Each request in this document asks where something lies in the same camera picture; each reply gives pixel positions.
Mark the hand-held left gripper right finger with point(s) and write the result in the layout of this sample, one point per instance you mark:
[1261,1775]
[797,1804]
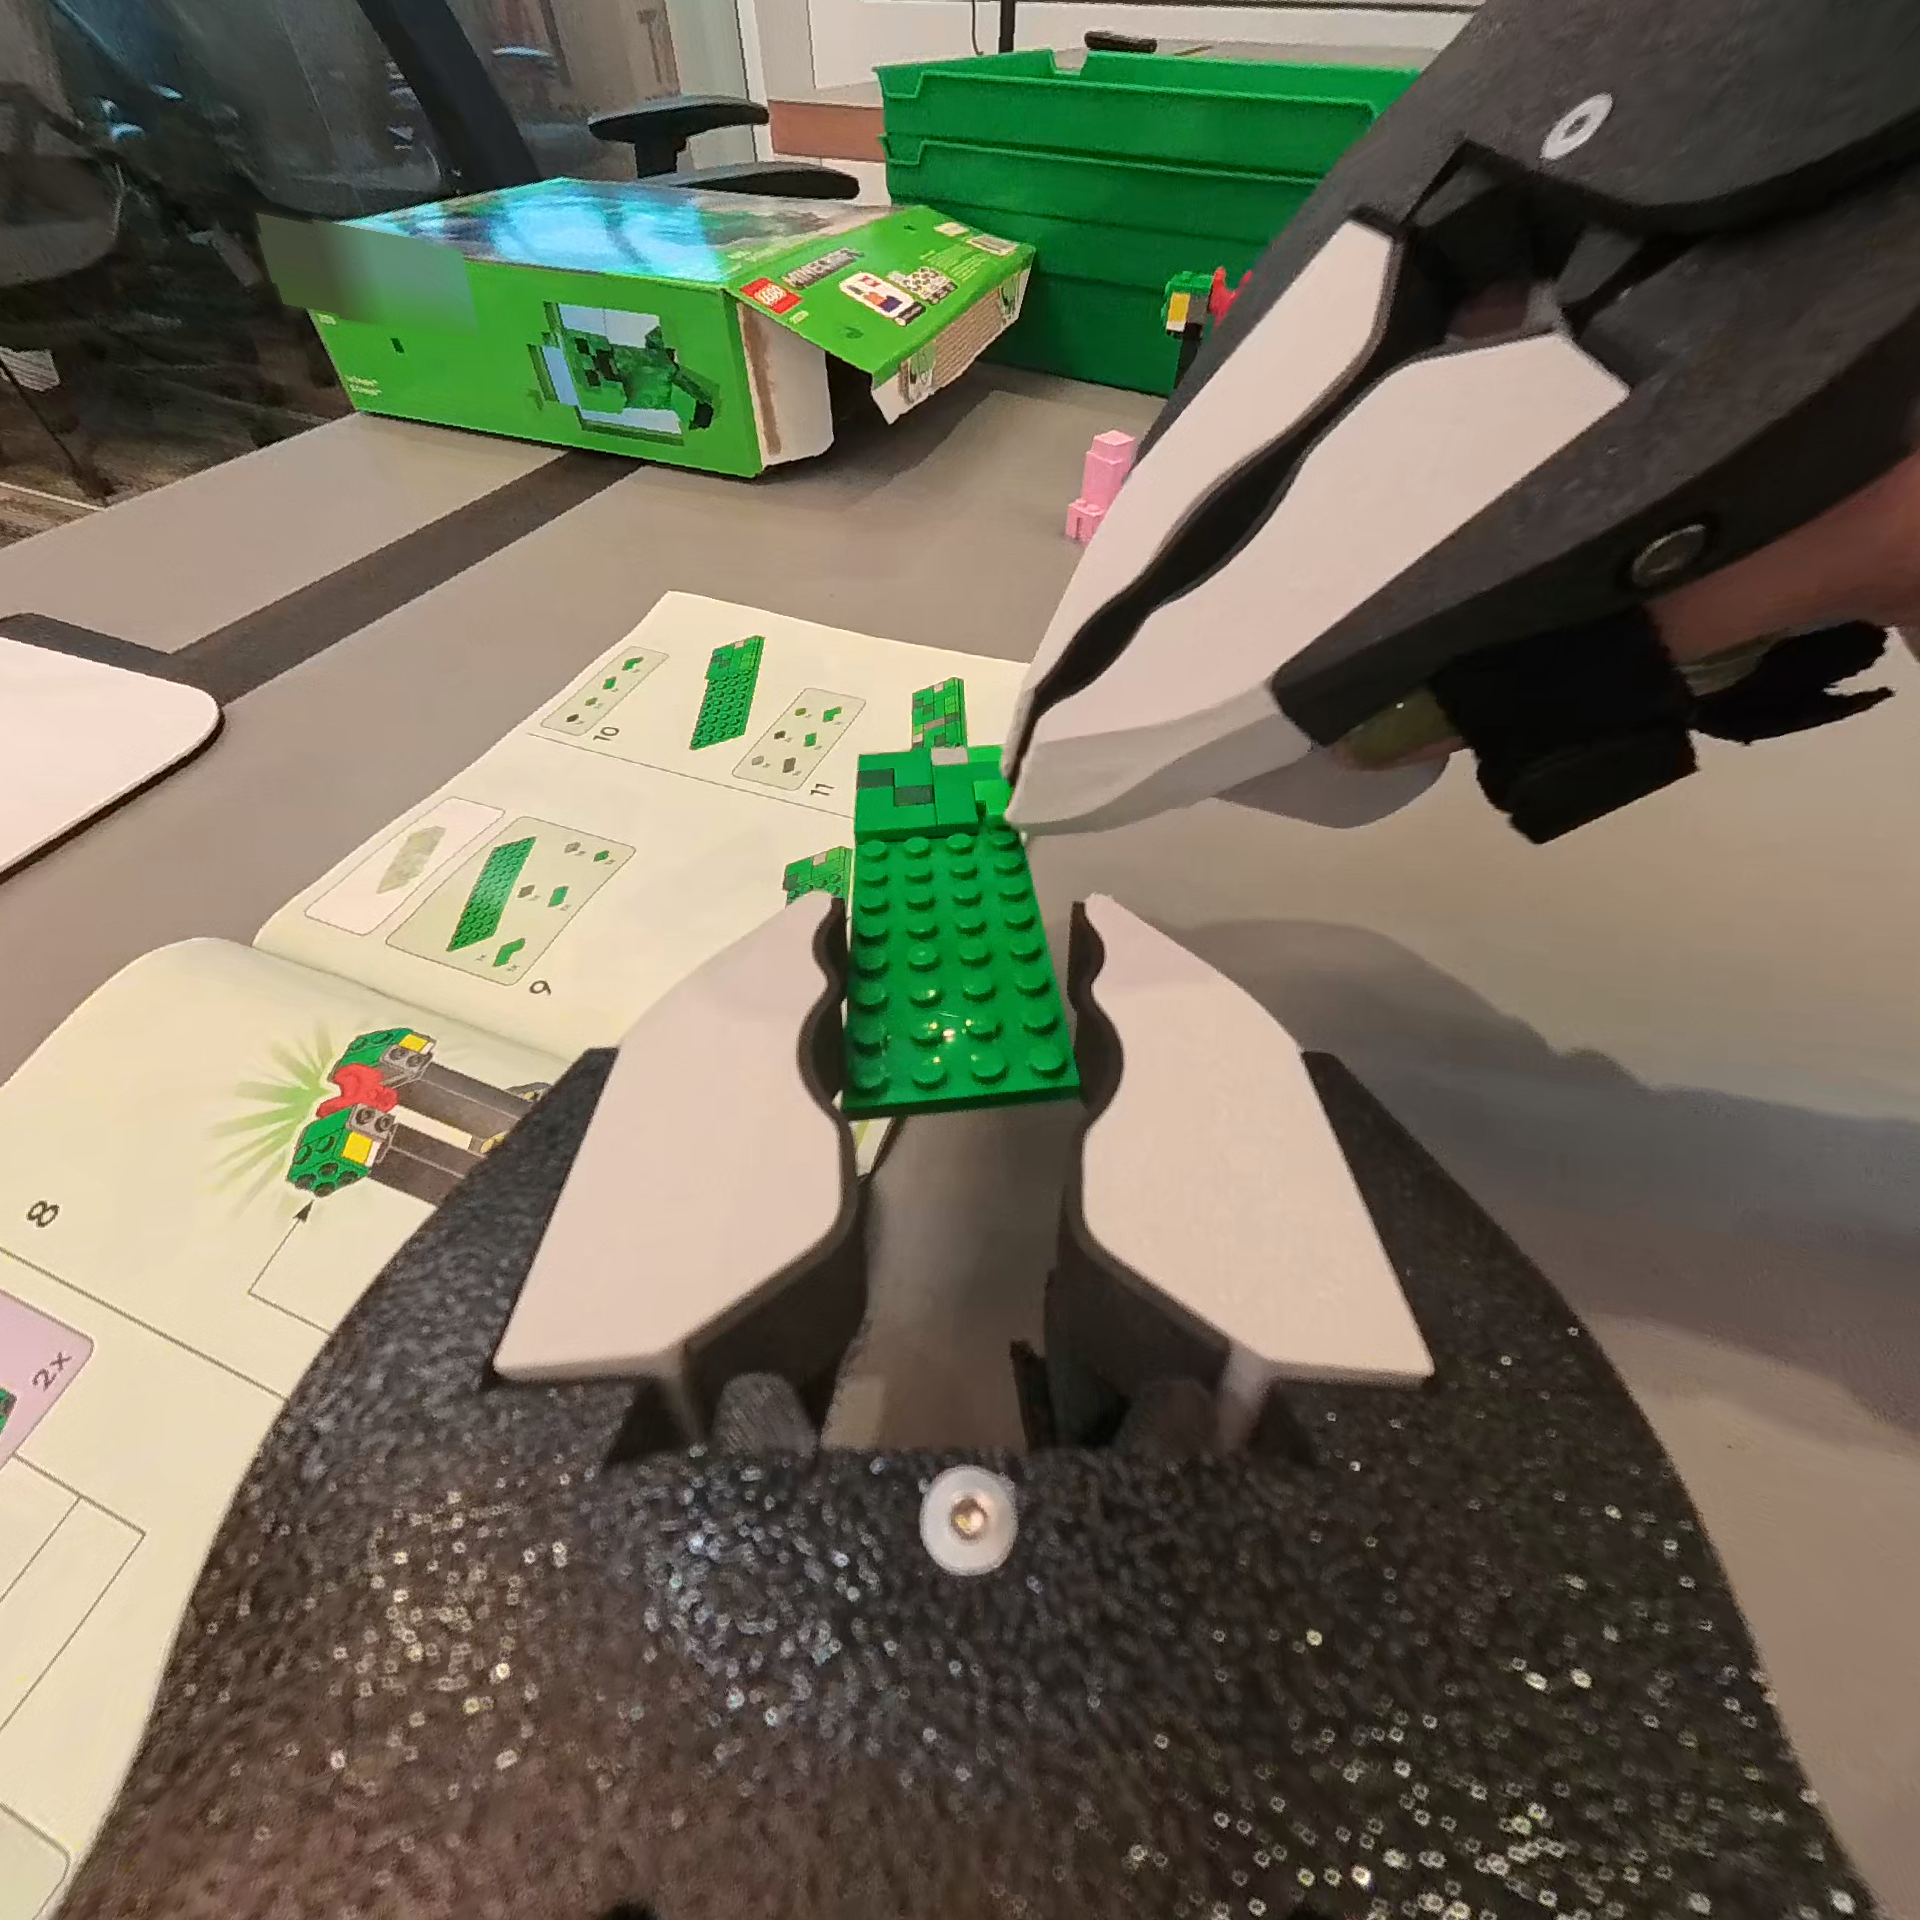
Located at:
[1246,1201]

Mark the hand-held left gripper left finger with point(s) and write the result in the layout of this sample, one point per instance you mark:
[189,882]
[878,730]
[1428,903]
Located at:
[675,1201]

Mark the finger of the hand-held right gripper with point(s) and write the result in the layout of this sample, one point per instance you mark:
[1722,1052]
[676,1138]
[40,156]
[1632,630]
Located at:
[1230,450]
[1322,601]

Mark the green studded brick plate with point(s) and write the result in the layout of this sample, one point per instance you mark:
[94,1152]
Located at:
[956,961]

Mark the person's right hand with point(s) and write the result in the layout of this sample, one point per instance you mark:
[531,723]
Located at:
[1816,585]

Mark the small pink brick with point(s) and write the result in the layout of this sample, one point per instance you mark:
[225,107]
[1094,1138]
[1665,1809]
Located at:
[1105,487]

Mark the black brick tower model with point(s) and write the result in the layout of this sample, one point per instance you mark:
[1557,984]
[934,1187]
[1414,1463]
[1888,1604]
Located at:
[1200,299]

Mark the green plastic bin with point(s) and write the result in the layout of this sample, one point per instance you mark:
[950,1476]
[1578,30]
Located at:
[1140,180]

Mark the building instruction booklet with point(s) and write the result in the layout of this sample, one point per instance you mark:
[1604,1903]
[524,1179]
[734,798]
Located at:
[362,991]

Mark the black office chair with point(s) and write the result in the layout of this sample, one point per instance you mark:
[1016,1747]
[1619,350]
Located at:
[675,135]

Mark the green brick set box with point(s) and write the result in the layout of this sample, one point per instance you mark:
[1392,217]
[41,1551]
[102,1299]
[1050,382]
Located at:
[601,332]

